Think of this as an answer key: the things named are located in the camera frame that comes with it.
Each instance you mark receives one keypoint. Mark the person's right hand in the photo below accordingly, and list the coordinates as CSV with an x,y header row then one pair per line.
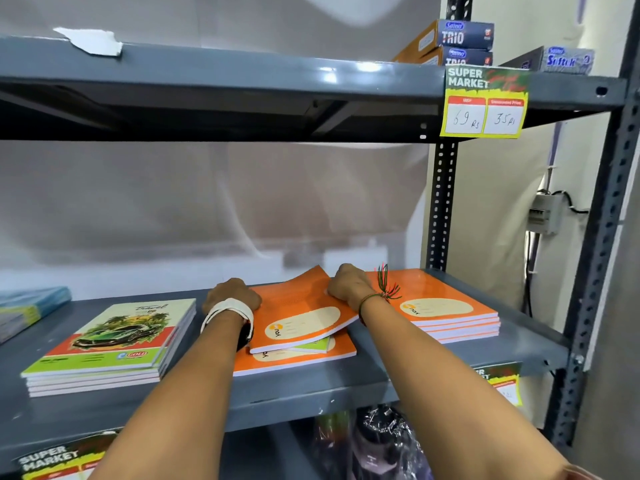
x,y
352,287

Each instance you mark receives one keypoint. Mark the blue and orange box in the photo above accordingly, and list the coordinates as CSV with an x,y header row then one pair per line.
x,y
462,34
462,57

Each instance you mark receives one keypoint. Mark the person's right fingers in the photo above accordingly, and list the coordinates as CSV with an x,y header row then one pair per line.
x,y
340,279

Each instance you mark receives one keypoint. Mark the blue plastic-wrapped notebook pack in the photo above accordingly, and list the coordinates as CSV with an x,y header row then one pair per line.
x,y
30,307

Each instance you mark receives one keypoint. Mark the torn white paper tape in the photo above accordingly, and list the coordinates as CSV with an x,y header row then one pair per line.
x,y
95,42

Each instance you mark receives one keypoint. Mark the person's left hand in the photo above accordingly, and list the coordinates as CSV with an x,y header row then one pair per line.
x,y
230,295

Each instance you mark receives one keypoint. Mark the orange notebook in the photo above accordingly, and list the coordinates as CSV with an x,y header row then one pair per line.
x,y
470,328
475,333
300,314
310,358
477,338
440,299

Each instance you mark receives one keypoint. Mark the translucent plastic sheet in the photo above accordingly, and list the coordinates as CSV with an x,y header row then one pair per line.
x,y
200,204

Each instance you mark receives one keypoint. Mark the colourful plastic-wrapped item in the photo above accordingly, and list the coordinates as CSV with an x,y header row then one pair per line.
x,y
330,444

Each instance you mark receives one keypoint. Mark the green notebook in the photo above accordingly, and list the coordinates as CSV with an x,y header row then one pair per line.
x,y
315,346

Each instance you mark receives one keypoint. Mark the grey metal shelving rack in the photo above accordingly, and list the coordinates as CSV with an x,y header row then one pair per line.
x,y
300,74

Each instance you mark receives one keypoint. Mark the pink sleeve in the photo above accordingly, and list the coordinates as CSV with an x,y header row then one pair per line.
x,y
582,473

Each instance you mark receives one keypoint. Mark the dark plastic-wrapped item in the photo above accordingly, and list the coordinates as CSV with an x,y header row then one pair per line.
x,y
385,444

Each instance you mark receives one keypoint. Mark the silver and blue box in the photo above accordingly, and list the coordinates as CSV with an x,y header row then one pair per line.
x,y
567,59

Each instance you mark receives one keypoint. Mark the yellow price tag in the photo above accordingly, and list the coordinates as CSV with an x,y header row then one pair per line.
x,y
60,459
482,102
502,382

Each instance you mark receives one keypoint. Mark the person's right forearm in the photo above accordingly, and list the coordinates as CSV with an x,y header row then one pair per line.
x,y
440,394

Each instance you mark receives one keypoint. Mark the person's left fingers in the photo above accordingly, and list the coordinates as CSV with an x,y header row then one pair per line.
x,y
253,297

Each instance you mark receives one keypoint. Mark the white electrical box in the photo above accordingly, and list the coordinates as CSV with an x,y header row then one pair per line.
x,y
545,212

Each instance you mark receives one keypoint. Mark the car print notebook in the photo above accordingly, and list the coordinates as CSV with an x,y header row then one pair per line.
x,y
100,385
100,380
120,334
100,391

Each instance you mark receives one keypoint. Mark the person's left forearm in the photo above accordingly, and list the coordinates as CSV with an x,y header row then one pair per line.
x,y
190,404

